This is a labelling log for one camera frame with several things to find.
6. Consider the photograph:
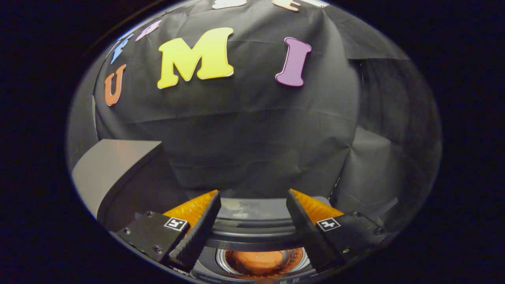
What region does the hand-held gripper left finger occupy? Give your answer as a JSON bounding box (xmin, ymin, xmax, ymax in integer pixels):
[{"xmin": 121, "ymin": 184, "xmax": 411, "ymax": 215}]
[{"xmin": 116, "ymin": 189, "xmax": 222, "ymax": 273}]

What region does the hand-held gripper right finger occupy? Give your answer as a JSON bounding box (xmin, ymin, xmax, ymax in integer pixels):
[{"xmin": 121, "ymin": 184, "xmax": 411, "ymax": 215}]
[{"xmin": 286, "ymin": 189, "xmax": 386, "ymax": 273}]

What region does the grey washing machine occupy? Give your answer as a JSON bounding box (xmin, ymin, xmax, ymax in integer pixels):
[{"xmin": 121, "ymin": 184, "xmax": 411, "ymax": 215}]
[{"xmin": 189, "ymin": 247, "xmax": 321, "ymax": 284}]

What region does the dark washing machine lid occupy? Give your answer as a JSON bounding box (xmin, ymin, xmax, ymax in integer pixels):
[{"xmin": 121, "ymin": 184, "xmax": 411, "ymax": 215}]
[{"xmin": 203, "ymin": 196, "xmax": 334, "ymax": 252}]

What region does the orange polo shirt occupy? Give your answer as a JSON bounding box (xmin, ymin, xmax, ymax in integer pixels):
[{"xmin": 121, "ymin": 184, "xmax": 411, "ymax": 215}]
[{"xmin": 231, "ymin": 250, "xmax": 285, "ymax": 277}]

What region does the black backdrop cloth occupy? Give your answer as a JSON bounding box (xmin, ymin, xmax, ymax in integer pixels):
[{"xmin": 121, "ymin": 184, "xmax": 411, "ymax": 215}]
[{"xmin": 65, "ymin": 0, "xmax": 442, "ymax": 233}]

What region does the grey cabinet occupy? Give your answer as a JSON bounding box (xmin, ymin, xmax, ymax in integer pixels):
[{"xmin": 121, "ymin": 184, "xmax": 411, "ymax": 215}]
[{"xmin": 72, "ymin": 139, "xmax": 190, "ymax": 233}]

